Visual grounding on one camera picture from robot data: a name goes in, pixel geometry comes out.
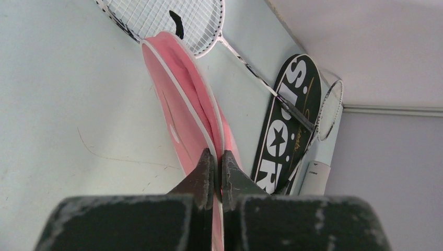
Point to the white shuttlecock tube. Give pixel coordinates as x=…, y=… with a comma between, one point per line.
x=315, y=180

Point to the black racket cover bag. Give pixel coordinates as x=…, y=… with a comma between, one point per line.
x=283, y=139

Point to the pink racket cover bag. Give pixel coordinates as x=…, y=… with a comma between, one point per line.
x=194, y=119

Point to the white racket under pink racket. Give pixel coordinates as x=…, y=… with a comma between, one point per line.
x=199, y=24

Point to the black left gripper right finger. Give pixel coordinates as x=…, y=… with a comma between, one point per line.
x=256, y=220

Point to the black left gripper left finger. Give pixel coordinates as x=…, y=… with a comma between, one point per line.
x=178, y=220

